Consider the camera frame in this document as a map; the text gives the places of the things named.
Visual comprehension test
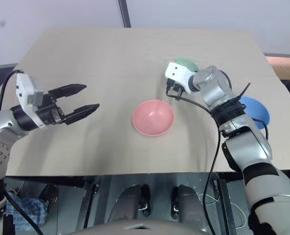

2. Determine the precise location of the thin white wire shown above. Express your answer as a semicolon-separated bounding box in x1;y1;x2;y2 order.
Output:
198;192;246;229

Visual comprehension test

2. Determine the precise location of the blue bowl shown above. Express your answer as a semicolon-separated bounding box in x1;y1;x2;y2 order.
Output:
239;95;271;131

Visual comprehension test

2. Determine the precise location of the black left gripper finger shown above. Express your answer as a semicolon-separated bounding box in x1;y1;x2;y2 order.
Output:
62;103;100;125
48;83;88;100

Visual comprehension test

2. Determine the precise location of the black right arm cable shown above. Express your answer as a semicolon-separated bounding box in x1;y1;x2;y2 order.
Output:
165;89;222;235

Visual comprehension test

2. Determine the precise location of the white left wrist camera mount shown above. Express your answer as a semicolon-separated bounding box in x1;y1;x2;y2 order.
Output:
15;72;49;130

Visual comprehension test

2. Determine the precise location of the pink bowl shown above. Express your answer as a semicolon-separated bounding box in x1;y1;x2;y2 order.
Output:
131;99;175;137

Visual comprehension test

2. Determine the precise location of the brown cardboard box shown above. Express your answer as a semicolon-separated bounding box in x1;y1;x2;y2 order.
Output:
266;55;290;80

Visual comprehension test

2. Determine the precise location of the dark rounded robot foot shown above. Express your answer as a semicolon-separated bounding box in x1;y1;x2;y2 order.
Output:
110;184;151;222
171;184;210;232

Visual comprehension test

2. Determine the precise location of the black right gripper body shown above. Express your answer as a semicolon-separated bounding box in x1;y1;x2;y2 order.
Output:
166;77;187;101

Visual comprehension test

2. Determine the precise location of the green bowl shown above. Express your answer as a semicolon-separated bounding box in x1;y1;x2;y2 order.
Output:
175;56;201;73

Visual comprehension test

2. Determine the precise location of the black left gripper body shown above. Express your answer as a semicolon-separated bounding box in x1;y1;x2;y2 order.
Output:
36;92;71;126

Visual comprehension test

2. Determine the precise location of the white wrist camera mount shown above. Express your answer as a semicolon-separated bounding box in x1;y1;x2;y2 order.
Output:
15;72;49;130
165;62;197;95

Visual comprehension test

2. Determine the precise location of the blue checked cloth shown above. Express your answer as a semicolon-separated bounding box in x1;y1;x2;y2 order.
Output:
4;190;49;232

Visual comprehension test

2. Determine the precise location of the grey robot torso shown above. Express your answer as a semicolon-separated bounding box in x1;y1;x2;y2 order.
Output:
68;218;207;235

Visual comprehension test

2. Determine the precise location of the dark vertical post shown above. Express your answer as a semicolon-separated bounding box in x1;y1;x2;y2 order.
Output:
117;0;132;28

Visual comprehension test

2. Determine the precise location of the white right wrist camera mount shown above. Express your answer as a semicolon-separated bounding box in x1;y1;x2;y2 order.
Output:
165;62;197;95

